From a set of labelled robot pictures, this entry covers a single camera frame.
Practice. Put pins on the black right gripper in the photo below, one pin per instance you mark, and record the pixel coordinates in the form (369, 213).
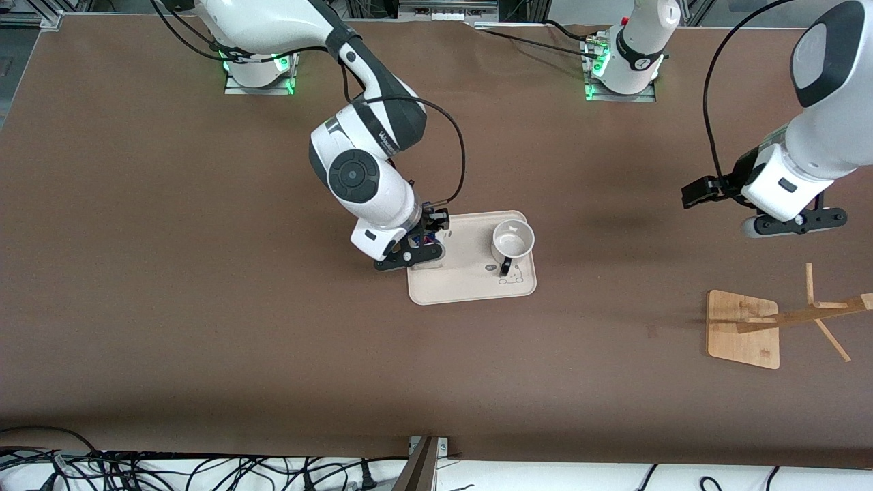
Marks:
(429, 223)

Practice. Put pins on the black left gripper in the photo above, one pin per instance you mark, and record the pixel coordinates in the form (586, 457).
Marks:
(738, 171)

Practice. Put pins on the blue white milk carton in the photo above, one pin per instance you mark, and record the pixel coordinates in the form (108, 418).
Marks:
(428, 240)

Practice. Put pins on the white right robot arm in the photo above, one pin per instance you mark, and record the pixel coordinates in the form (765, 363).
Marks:
(354, 177)

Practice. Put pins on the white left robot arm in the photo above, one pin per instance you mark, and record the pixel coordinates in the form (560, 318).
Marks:
(818, 136)

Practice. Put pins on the beige rabbit print tray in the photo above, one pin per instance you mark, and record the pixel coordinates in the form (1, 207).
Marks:
(464, 279)

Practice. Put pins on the wooden mug tree stand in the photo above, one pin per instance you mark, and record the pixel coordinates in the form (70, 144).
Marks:
(743, 341)

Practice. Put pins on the grey power strip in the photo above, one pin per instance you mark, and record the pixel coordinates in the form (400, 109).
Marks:
(447, 10)

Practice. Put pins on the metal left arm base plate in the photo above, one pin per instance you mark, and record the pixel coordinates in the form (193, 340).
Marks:
(617, 97)

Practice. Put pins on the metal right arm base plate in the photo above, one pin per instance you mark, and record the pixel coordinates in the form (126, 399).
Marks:
(259, 90)

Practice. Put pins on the metal post bracket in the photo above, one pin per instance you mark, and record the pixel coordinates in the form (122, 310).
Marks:
(443, 447)

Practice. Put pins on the aluminium frame post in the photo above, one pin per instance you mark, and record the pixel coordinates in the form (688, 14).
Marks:
(419, 470)

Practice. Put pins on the aluminium frame corner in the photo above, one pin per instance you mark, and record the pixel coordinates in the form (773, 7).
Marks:
(53, 19)

